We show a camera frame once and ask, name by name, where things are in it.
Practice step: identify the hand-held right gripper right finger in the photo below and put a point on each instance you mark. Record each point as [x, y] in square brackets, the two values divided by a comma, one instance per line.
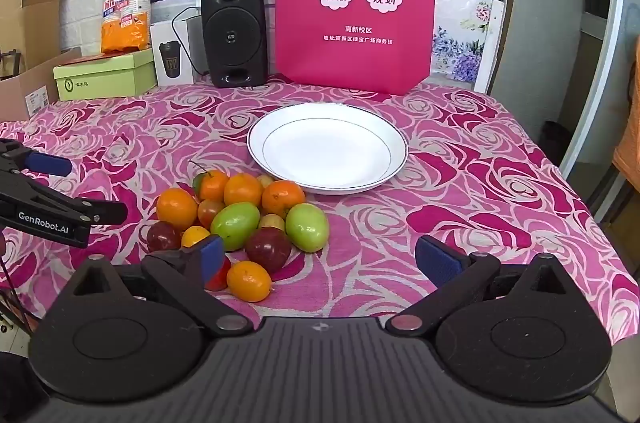
[437, 260]

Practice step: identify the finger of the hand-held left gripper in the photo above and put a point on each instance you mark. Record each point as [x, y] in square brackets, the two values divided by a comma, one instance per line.
[105, 213]
[47, 164]

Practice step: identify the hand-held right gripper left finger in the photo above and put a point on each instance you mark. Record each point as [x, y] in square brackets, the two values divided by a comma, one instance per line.
[212, 258]

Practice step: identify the small red tomato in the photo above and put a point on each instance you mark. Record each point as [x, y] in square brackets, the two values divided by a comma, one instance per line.
[209, 212]
[223, 278]

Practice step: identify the yellow kumquat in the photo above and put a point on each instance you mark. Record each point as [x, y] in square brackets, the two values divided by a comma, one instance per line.
[249, 281]
[194, 236]

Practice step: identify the green jujube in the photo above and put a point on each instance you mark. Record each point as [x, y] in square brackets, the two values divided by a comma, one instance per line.
[235, 225]
[307, 227]

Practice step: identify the dark red passion fruit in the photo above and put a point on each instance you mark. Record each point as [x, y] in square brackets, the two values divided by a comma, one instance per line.
[267, 249]
[162, 236]

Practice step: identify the orange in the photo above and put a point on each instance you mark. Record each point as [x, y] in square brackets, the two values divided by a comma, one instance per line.
[243, 189]
[176, 208]

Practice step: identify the tangerine with leafy stem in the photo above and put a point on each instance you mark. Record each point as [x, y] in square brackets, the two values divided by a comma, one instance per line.
[215, 187]

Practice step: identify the white plate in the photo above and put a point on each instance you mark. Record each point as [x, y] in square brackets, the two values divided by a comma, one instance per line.
[330, 148]

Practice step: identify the low cardboard box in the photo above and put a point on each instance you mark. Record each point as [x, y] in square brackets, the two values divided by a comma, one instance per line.
[30, 98]

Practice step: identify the pink rose pattern tablecloth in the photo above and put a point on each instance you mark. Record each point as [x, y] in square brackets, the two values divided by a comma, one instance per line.
[500, 203]

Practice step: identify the green shoe box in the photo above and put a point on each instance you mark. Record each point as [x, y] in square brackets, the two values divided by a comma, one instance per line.
[100, 78]

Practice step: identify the tall open cardboard box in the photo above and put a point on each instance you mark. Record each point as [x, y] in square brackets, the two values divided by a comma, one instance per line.
[45, 18]

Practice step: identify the black waste bin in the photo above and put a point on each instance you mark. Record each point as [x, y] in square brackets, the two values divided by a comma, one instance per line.
[555, 143]

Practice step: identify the white box with cup picture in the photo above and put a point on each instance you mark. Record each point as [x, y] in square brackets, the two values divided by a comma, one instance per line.
[170, 33]

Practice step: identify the white framed sliding door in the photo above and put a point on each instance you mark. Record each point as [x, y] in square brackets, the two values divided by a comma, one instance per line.
[580, 148]

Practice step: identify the grey flat box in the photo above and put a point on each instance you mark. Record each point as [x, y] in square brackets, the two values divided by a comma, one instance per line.
[196, 23]

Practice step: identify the black speaker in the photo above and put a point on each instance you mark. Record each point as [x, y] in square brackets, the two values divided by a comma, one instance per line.
[235, 33]

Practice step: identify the cream leaning board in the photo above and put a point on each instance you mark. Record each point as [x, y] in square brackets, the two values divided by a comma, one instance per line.
[502, 48]

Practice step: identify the orange cloth covered chair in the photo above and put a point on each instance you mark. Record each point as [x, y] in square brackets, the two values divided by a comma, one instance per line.
[630, 143]

